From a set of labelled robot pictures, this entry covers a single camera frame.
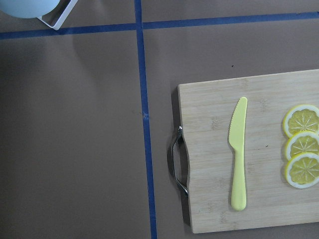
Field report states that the lemon slice middle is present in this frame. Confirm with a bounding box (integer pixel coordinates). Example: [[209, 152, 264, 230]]
[[285, 131, 319, 161]]

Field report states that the lemon slice near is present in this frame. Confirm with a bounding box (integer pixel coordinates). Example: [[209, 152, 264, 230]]
[[285, 153, 319, 189]]

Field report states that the lemon slice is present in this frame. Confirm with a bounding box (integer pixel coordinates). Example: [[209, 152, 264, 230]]
[[285, 131, 319, 161], [285, 153, 319, 189], [282, 104, 319, 138]]

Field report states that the lemon slice far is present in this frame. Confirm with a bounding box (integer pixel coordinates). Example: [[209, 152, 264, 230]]
[[282, 104, 319, 138]]

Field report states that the white wire cup rack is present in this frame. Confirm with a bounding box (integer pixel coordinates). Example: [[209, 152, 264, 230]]
[[37, 0, 78, 30]]

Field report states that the wooden cutting board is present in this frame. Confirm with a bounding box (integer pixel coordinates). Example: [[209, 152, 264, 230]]
[[178, 70, 319, 234]]

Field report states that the light blue cup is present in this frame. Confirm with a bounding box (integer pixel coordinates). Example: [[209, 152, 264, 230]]
[[0, 0, 60, 18]]

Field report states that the yellow plastic knife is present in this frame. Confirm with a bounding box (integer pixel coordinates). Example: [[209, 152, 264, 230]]
[[228, 97, 248, 211]]

